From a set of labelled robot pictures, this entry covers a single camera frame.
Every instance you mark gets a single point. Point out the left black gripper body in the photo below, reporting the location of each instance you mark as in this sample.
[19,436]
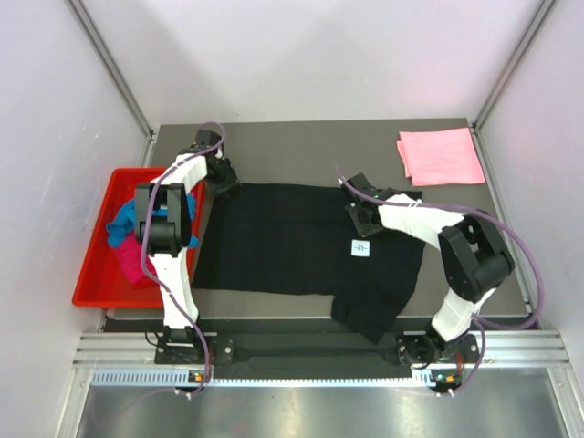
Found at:
[224,178]

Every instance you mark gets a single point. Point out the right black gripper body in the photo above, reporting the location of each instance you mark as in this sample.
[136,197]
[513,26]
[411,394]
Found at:
[360,225]

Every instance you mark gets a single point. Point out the black t shirt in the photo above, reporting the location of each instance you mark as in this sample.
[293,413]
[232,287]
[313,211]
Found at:
[299,240]

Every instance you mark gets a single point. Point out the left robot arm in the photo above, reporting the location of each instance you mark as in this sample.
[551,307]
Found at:
[163,221]

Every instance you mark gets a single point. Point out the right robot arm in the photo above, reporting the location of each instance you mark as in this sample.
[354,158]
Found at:
[476,260]

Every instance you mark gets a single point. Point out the pink folded t shirt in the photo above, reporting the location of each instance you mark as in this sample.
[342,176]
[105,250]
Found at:
[433,158]

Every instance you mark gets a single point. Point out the blue t shirt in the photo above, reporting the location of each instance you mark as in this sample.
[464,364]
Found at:
[124,221]

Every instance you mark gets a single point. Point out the magenta t shirt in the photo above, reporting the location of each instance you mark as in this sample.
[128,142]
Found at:
[128,255]

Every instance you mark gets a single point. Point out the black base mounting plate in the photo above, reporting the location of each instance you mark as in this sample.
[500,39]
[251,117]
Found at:
[394,348]

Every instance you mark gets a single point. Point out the red plastic bin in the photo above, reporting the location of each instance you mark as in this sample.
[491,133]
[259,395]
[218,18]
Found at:
[101,283]

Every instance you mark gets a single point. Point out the left aluminium frame post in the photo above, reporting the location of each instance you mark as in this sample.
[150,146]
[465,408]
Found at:
[99,45]

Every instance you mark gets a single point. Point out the aluminium frame post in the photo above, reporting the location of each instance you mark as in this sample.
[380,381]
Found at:
[527,39]
[99,45]

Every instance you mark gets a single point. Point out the right aluminium frame post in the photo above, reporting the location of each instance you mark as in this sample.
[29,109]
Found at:
[527,39]

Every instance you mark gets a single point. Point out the aluminium front rail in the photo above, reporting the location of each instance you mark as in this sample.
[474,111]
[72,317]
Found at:
[503,349]

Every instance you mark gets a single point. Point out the grey slotted cable duct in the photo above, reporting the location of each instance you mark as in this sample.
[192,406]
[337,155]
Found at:
[192,379]

